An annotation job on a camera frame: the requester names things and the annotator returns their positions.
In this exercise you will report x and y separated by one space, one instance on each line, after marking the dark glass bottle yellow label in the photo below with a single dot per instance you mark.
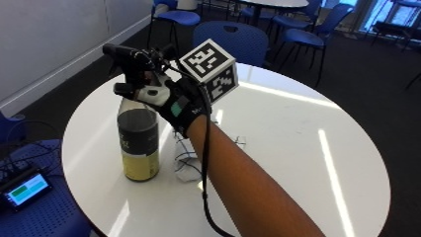
137 144

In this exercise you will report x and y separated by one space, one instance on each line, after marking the white marker cube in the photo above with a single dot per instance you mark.
205 62

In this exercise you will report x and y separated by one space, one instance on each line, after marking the round white background table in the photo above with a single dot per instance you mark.
276 3

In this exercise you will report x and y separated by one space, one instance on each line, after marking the small screen device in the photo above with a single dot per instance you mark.
25 191

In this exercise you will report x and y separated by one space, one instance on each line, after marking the blue perforated chair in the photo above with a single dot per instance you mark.
48 210

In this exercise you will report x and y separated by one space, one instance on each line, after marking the dark background chair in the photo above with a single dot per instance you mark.
394 28

